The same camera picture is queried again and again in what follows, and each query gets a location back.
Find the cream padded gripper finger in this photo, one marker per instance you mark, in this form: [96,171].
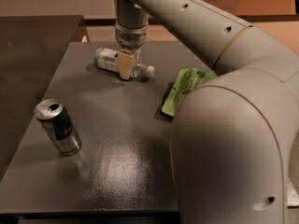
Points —
[126,61]

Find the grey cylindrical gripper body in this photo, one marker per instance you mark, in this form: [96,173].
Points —
[131,37]

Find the clear blue plastic bottle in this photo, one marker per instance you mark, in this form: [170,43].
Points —
[107,59]

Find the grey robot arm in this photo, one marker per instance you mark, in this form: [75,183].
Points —
[232,137]

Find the green snack pouch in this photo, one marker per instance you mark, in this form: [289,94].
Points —
[188,80]

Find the blue silver energy drink can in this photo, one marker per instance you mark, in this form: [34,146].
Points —
[54,118]

